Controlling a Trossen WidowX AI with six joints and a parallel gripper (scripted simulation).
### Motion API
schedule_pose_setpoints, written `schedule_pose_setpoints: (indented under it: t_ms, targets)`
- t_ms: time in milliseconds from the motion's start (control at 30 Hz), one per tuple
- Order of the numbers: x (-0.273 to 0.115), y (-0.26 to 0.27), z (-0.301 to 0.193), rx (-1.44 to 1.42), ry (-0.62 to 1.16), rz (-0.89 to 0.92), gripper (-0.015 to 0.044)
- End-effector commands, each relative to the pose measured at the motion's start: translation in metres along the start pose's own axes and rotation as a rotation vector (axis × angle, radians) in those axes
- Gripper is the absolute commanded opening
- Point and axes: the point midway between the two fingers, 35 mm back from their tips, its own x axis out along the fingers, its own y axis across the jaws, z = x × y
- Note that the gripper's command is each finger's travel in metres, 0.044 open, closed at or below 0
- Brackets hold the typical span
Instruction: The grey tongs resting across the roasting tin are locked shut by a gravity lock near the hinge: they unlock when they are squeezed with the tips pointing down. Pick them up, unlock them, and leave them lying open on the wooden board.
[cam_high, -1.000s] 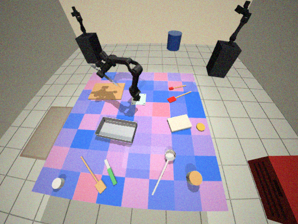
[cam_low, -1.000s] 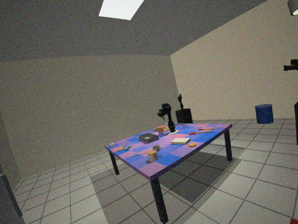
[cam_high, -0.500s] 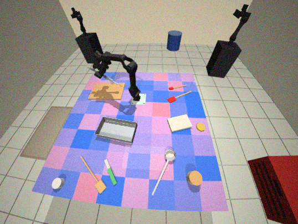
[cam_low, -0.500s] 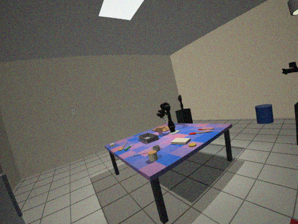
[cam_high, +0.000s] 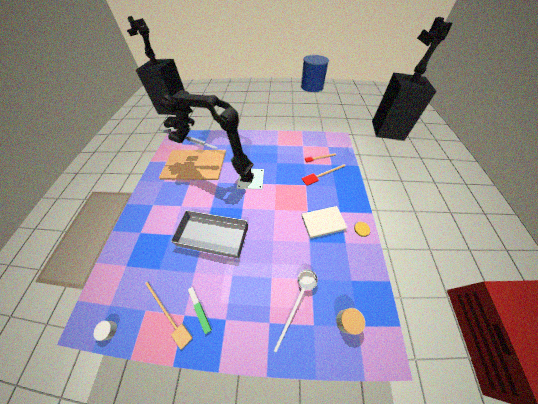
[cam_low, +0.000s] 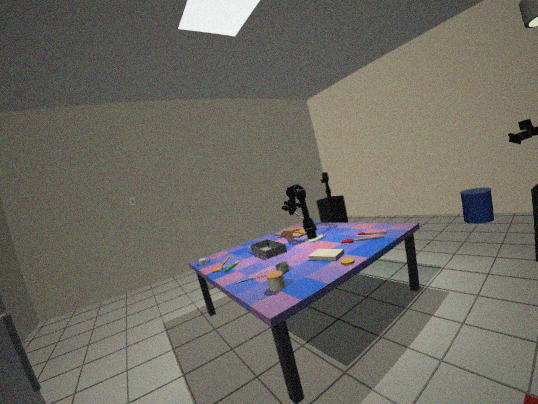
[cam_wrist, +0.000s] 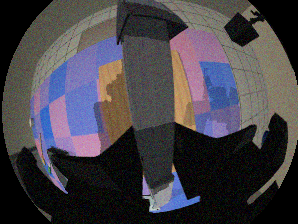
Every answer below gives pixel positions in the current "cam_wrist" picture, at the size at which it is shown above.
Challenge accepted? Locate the white cylinder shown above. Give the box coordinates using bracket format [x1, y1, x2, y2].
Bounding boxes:
[29, 119, 35, 128]

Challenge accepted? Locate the wooden cutting board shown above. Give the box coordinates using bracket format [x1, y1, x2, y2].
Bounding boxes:
[98, 49, 197, 144]

